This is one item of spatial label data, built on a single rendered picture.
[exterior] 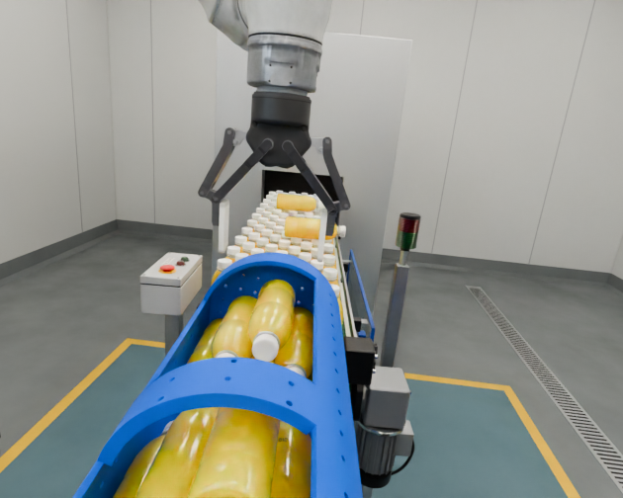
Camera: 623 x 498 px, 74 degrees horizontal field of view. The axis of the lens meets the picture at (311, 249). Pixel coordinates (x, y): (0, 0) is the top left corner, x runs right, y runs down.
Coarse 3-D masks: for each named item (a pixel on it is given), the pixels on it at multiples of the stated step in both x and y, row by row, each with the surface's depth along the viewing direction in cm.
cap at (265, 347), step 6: (258, 336) 62; (264, 336) 62; (270, 336) 62; (258, 342) 61; (264, 342) 61; (270, 342) 61; (276, 342) 62; (252, 348) 61; (258, 348) 61; (264, 348) 61; (270, 348) 61; (276, 348) 61; (258, 354) 62; (264, 354) 62; (270, 354) 62; (276, 354) 61; (264, 360) 62; (270, 360) 62
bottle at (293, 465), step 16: (288, 432) 48; (288, 448) 46; (304, 448) 47; (288, 464) 44; (304, 464) 45; (288, 480) 42; (304, 480) 43; (272, 496) 40; (288, 496) 40; (304, 496) 41
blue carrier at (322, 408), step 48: (192, 336) 75; (336, 336) 65; (192, 384) 41; (240, 384) 41; (288, 384) 43; (336, 384) 51; (144, 432) 55; (336, 432) 42; (96, 480) 41; (336, 480) 36
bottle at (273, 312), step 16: (272, 288) 76; (288, 288) 78; (256, 304) 71; (272, 304) 69; (288, 304) 72; (256, 320) 65; (272, 320) 65; (288, 320) 67; (256, 336) 63; (288, 336) 66
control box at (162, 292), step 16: (176, 256) 117; (192, 256) 118; (144, 272) 103; (160, 272) 104; (176, 272) 105; (192, 272) 111; (144, 288) 101; (160, 288) 101; (176, 288) 101; (192, 288) 112; (144, 304) 103; (160, 304) 103; (176, 304) 103
